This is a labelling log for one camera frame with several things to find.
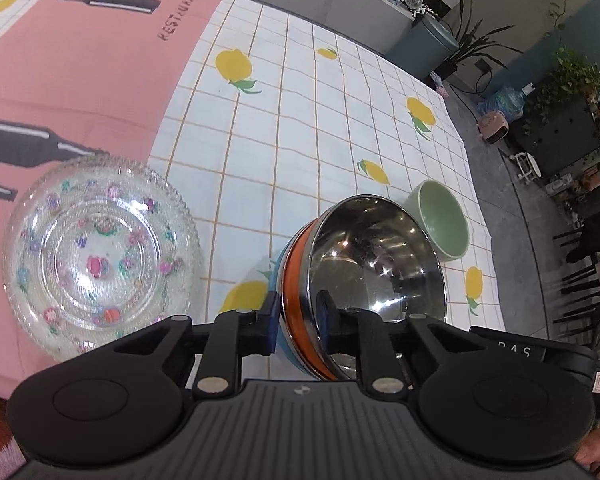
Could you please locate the grey trash bin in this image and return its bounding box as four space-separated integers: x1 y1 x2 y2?
386 13 460 80

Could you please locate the water bottle jug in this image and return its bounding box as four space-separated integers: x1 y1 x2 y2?
477 82 535 122

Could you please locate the potted plant by bin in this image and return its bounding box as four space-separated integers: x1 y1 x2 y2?
434 0 522 80

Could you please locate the orange steel bowl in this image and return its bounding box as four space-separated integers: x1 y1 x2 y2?
280 194 446 380

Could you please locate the checkered lemon tablecloth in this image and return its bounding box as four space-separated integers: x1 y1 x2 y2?
0 0 504 398

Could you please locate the pink heater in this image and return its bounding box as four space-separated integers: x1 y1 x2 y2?
477 110 508 144

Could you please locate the white step stool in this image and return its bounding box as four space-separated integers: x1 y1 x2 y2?
509 152 542 184

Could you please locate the green ceramic bowl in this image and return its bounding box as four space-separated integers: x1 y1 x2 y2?
404 180 469 262

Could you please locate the clear glass plate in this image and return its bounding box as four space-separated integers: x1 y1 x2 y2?
3 155 202 361

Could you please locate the green leafy plant shelf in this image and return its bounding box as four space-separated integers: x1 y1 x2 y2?
526 47 600 140

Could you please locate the blue steel bowl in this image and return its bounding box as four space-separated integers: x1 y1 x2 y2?
268 246 317 380

